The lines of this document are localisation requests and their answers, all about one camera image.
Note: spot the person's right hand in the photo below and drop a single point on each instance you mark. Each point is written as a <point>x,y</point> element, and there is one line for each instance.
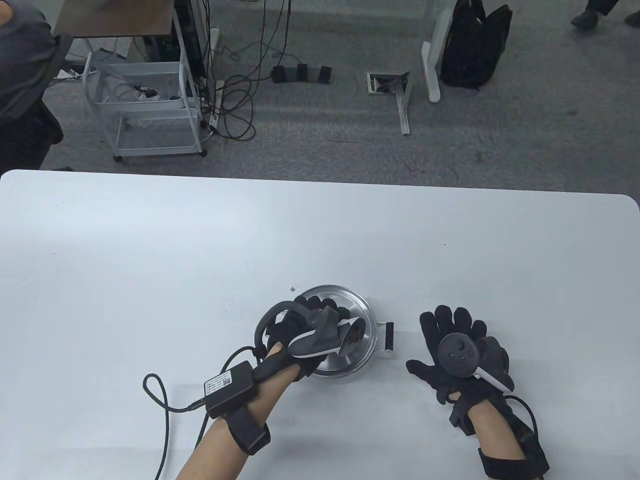
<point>492,357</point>

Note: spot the black backpack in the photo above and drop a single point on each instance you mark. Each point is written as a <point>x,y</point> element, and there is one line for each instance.
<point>472,45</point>

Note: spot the person's right middle finger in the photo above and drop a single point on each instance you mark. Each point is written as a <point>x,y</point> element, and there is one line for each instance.
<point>443,319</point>

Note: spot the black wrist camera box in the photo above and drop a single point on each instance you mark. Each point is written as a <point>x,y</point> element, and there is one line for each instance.
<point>230,387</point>

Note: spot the person's left fingers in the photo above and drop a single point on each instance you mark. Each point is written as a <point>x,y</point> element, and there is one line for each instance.
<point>316,303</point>

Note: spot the brown wooden desk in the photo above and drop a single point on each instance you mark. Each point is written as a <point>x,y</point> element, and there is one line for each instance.
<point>115,17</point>

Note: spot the person's right forearm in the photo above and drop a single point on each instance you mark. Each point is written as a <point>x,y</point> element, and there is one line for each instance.
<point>497,430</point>

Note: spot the black computer tower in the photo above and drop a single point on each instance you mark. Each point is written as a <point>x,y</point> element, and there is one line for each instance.
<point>192,35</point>

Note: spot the person's right little finger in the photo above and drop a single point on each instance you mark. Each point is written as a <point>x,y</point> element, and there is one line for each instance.
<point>479,328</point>

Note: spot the silver floor socket box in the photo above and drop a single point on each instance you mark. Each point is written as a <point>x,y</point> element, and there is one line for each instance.
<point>397,92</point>

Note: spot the power strip with black adapters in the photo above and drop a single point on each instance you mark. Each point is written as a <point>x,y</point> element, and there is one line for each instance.
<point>302,73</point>

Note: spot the white desk leg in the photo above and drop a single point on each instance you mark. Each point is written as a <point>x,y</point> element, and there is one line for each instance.
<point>434,60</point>

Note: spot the person's left forearm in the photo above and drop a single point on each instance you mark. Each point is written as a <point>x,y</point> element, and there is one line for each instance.
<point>235,445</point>

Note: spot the black round glove-mounted controller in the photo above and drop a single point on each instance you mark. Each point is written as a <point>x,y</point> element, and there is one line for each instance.
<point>457,355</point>

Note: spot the person's right thumb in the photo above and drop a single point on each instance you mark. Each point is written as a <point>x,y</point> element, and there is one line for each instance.
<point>421,370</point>

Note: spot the black padded wrist band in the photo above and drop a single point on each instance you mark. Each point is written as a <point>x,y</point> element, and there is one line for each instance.
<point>530,457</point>

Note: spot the person's left hand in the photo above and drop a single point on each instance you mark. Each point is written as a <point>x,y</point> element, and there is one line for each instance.
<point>280,334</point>

